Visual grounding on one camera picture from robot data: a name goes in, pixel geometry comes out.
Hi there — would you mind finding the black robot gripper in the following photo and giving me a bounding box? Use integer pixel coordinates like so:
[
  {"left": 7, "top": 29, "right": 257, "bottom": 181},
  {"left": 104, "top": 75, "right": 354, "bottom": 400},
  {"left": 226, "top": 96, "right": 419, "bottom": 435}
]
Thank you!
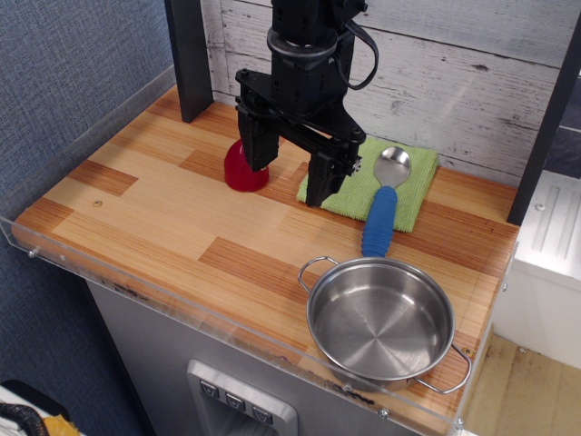
[{"left": 236, "top": 38, "right": 365, "bottom": 207}]

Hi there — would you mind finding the red plastic strawberry toy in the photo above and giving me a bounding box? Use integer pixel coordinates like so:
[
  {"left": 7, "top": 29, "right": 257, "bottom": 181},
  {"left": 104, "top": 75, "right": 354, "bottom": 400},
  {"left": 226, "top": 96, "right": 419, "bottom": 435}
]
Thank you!
[{"left": 224, "top": 140, "right": 270, "bottom": 193}]

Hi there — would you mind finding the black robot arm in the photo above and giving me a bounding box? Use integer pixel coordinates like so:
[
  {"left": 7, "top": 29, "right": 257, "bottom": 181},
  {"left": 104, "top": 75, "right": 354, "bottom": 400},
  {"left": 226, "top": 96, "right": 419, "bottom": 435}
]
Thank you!
[{"left": 236, "top": 1, "right": 377, "bottom": 207}]

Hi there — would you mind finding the green microfiber cloth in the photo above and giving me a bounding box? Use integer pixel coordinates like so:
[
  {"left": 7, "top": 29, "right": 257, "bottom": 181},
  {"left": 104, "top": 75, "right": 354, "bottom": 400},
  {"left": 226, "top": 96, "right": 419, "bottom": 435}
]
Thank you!
[{"left": 321, "top": 136, "right": 438, "bottom": 233}]

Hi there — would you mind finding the yellow object bottom left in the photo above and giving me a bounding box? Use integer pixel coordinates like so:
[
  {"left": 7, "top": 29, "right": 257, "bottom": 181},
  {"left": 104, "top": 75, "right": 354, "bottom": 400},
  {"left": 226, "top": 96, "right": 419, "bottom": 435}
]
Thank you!
[{"left": 43, "top": 415, "right": 82, "bottom": 436}]

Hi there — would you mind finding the stainless steel pot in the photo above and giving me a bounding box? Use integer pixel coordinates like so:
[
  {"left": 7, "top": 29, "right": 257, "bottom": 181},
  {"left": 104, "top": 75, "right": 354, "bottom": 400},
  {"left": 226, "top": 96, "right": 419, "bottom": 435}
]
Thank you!
[{"left": 300, "top": 257, "right": 472, "bottom": 394}]

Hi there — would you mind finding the silver dispenser button panel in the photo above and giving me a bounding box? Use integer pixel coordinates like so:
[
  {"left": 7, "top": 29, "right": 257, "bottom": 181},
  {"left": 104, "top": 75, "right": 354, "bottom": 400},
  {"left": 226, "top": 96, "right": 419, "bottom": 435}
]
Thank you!
[{"left": 187, "top": 359, "right": 299, "bottom": 435}]

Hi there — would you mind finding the white ribbed appliance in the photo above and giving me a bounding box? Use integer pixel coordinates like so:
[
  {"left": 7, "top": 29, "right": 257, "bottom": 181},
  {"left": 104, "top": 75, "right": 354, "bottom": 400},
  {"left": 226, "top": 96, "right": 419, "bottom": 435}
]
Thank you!
[{"left": 512, "top": 170, "right": 581, "bottom": 282}]

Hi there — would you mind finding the blue handled metal spoon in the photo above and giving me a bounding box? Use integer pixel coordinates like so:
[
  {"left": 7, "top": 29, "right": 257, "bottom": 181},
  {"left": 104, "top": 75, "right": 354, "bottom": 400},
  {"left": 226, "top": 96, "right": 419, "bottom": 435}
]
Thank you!
[{"left": 361, "top": 146, "right": 411, "bottom": 257}]

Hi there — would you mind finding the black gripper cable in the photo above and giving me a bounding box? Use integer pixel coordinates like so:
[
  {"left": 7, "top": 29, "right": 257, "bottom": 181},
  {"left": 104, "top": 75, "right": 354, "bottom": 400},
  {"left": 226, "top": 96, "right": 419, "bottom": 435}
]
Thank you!
[{"left": 338, "top": 20, "right": 380, "bottom": 91}]

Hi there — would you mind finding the dark vertical post left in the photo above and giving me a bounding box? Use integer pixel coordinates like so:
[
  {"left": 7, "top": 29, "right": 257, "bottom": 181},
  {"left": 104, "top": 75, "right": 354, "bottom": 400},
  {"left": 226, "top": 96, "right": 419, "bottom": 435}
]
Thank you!
[{"left": 164, "top": 0, "right": 213, "bottom": 123}]

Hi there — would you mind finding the dark vertical post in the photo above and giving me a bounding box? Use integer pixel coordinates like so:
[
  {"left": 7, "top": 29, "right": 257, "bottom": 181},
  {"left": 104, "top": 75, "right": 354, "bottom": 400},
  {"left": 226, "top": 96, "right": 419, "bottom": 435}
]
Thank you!
[
  {"left": 164, "top": 0, "right": 213, "bottom": 123},
  {"left": 507, "top": 16, "right": 580, "bottom": 225}
]

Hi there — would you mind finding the dark vertical post right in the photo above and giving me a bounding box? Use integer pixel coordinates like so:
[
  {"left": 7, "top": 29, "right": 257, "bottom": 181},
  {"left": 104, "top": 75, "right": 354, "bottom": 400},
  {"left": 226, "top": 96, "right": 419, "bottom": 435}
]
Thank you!
[{"left": 507, "top": 16, "right": 580, "bottom": 225}]

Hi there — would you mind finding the black braided cable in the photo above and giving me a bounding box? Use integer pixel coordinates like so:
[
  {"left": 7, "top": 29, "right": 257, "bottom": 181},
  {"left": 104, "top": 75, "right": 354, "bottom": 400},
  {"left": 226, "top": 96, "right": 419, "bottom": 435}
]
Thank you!
[{"left": 0, "top": 401, "right": 46, "bottom": 436}]

